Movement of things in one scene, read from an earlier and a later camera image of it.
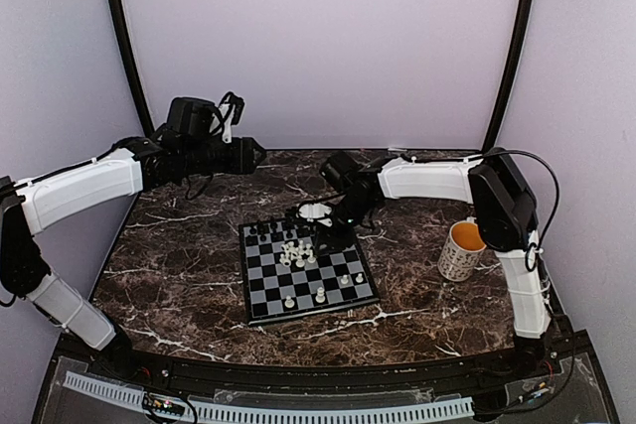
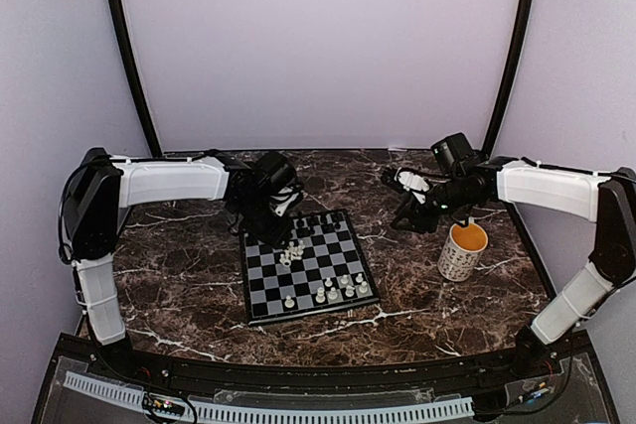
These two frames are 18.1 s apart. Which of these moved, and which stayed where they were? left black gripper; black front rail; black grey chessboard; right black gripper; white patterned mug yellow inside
Moved: left black gripper; right black gripper
Stayed: black grey chessboard; black front rail; white patterned mug yellow inside
